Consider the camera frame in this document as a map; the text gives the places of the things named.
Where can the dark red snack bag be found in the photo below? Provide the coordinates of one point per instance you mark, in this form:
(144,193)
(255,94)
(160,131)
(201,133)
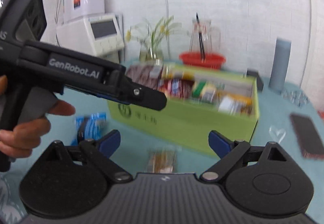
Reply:
(145,74)

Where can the brown snack packet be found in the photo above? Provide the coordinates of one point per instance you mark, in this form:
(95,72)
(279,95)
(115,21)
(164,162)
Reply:
(161,162)

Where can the patterned coaster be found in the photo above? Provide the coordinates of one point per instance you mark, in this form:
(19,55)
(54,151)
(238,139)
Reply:
(298,98)

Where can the blue cookie packet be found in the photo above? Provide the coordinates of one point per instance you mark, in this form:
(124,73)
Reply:
(89,127)

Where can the glass pitcher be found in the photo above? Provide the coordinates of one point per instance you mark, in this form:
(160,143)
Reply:
(211,37)

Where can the green cardboard box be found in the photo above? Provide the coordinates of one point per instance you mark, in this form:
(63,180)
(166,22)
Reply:
(188,123)

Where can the black smartphone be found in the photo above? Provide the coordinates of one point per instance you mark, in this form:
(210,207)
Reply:
(308,138)

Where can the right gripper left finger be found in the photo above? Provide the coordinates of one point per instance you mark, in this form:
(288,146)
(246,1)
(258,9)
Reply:
(67,181)

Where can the red plastic basket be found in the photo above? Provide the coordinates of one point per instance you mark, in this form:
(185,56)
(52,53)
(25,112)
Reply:
(210,61)

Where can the white water dispenser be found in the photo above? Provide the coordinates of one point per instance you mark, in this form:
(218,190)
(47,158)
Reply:
(87,28)

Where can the black rectangular box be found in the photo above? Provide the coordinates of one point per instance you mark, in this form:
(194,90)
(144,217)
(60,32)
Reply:
(255,74)

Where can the glass vase with plant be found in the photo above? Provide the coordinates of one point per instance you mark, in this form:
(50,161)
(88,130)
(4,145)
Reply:
(150,37)

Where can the white yellow snack bag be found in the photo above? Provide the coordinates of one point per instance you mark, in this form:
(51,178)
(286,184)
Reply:
(235,104)

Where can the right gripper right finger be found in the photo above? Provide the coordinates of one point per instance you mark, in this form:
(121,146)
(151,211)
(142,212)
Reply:
(260,180)

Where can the person's left hand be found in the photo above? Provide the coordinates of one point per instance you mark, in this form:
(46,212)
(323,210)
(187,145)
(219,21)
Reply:
(25,137)

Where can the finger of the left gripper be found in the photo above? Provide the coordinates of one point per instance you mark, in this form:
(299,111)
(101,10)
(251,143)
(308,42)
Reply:
(144,97)

